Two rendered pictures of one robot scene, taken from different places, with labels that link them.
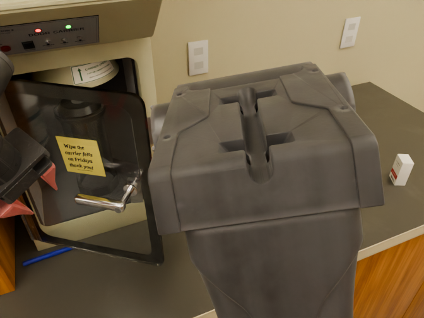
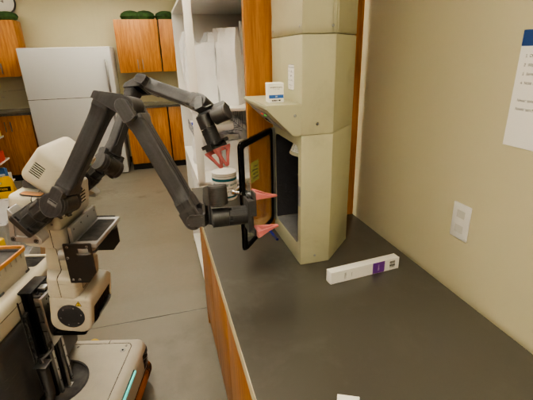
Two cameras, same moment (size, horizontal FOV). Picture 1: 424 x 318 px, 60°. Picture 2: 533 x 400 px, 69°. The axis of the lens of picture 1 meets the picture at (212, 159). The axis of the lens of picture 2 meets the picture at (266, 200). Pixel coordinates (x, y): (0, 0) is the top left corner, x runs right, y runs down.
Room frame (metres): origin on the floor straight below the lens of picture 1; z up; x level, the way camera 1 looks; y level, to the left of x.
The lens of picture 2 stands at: (0.74, -1.12, 1.66)
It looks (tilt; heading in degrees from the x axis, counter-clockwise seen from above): 21 degrees down; 98
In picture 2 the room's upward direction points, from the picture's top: 1 degrees counter-clockwise
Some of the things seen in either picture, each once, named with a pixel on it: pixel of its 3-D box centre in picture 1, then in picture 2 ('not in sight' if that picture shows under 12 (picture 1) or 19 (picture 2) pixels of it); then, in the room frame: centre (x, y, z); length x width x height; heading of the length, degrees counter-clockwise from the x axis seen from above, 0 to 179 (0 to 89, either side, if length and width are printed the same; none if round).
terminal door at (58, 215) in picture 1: (77, 183); (258, 186); (0.51, 0.25, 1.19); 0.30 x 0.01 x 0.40; 76
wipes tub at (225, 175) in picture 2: not in sight; (224, 183); (0.24, 0.79, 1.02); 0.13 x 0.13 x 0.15
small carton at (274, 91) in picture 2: not in sight; (274, 92); (0.59, 0.18, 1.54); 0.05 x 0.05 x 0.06; 19
